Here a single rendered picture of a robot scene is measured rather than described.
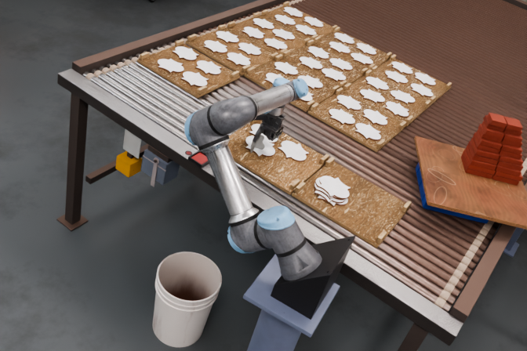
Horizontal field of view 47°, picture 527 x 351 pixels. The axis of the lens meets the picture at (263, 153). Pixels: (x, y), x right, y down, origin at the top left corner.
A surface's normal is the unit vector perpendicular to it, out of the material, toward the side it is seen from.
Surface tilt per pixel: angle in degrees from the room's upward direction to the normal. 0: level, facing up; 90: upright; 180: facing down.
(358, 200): 0
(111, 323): 0
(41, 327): 0
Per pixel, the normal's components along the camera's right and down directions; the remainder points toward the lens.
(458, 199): 0.22, -0.79
